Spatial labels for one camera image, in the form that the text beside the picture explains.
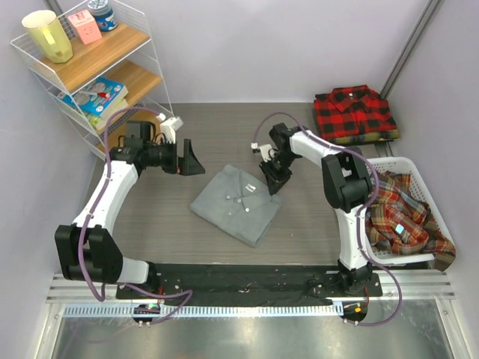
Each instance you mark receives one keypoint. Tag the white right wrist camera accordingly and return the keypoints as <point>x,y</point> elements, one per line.
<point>266,151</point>

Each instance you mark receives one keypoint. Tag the blue lidded jar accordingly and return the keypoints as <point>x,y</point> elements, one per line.
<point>102,12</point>

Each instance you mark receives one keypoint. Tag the white plastic laundry basket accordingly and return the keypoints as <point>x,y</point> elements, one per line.
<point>401,165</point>

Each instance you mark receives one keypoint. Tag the aluminium frame post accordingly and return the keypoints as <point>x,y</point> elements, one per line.
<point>425,19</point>

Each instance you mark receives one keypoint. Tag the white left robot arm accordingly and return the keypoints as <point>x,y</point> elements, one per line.
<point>86,248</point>

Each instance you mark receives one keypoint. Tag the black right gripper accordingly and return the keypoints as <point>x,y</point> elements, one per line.
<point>275,181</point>

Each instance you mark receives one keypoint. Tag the red black plaid shirt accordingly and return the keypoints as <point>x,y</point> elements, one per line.
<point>352,111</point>

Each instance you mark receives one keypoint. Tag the yellow plastic pitcher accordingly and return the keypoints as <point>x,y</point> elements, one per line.
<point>45,29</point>

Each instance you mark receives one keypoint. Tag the yellow green plaid shirt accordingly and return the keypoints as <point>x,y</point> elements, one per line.
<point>367,138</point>

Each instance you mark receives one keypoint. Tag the pink cube box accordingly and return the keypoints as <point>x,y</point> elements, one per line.
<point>85,26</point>

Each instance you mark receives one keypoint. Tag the white slotted cable duct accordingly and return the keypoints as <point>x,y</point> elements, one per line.
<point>136,310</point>

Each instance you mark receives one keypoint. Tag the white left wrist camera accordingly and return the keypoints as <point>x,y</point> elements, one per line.
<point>168,127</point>

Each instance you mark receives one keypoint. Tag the white wire wooden shelf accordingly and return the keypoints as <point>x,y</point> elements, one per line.
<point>125,54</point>

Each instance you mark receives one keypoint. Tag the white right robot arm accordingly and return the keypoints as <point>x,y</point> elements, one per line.
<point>347,188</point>

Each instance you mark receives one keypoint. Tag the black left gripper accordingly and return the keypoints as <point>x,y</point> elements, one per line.
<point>188,164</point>

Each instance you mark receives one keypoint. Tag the green book under blue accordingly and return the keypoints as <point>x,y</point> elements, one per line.
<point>99,121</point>

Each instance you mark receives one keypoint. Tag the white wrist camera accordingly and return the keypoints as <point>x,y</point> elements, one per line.
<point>168,127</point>
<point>266,151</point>

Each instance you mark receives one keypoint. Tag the orange plaid shirt in basket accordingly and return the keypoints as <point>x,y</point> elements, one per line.
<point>400,224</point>

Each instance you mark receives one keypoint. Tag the grey long sleeve shirt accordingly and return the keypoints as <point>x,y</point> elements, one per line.
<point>238,204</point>

